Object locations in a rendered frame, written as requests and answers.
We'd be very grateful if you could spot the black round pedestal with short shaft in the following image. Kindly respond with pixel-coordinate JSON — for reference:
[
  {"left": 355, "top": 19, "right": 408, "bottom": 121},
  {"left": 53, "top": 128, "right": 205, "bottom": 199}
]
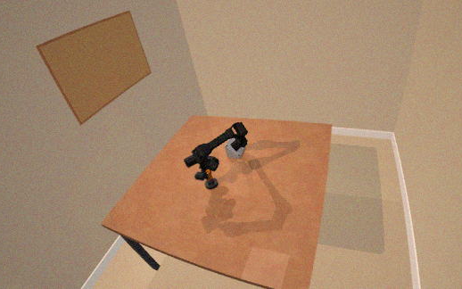
[{"left": 204, "top": 178, "right": 218, "bottom": 189}]

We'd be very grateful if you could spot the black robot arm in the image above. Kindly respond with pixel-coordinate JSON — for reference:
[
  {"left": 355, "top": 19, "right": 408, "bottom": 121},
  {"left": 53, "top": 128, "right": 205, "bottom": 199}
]
[{"left": 184, "top": 122, "right": 248, "bottom": 171}]

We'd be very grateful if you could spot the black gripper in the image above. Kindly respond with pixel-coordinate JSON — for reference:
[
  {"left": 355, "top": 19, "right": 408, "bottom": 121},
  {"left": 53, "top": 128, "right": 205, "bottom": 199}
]
[{"left": 194, "top": 156, "right": 216, "bottom": 181}]

